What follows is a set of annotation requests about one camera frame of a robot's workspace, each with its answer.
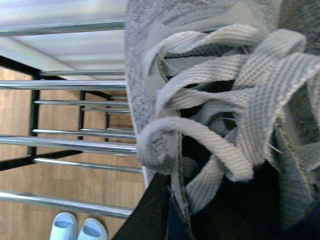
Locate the grey knit sneaker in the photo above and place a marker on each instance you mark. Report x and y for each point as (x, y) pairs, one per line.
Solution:
(225, 99)

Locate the light blue slipper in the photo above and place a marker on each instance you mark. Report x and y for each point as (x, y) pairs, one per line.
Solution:
(92, 229)
(64, 227)

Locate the black metal shoe rack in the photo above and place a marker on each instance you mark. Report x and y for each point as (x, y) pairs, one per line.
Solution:
(73, 147)

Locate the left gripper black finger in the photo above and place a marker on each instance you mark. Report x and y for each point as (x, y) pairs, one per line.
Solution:
(149, 220)

